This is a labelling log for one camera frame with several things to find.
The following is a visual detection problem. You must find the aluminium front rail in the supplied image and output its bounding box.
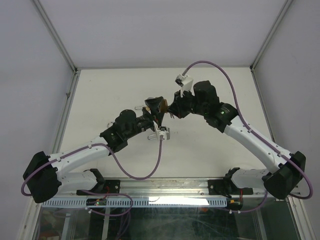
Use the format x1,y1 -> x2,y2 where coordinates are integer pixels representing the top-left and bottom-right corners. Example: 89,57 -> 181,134
57,176 -> 300,200

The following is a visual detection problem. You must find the purple cable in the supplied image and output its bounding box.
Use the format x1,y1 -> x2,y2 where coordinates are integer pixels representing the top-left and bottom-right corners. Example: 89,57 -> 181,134
181,60 -> 315,215
20,134 -> 163,216

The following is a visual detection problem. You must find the slotted grey cable duct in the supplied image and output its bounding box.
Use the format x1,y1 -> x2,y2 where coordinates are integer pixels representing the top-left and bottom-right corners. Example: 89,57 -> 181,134
42,196 -> 227,208

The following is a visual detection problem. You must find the silver key set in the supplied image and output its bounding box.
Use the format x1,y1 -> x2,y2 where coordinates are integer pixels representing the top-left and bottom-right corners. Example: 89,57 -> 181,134
166,109 -> 175,119

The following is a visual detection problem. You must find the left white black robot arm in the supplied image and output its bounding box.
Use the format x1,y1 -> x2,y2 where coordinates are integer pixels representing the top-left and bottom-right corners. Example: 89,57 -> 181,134
20,97 -> 167,203

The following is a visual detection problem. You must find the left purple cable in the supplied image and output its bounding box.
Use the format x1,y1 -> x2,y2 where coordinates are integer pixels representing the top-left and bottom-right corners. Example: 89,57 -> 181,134
20,134 -> 163,216

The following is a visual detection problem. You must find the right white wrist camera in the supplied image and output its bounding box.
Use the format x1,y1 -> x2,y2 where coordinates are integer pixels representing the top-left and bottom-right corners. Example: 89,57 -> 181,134
175,74 -> 194,98

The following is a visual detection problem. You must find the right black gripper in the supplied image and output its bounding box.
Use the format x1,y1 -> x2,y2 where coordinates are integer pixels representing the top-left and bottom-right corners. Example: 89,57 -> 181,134
166,88 -> 207,120

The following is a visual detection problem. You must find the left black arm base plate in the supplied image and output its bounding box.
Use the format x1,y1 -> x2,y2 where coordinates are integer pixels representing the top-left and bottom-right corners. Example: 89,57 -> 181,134
76,179 -> 121,196

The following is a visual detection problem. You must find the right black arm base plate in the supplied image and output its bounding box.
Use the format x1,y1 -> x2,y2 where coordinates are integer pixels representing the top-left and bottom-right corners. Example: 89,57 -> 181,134
207,179 -> 254,198

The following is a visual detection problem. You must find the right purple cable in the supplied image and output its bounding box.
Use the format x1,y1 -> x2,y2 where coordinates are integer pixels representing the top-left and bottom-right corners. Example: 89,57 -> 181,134
181,60 -> 315,215

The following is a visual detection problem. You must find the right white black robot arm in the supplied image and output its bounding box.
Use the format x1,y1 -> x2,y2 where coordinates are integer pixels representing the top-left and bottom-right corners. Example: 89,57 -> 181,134
168,77 -> 306,200

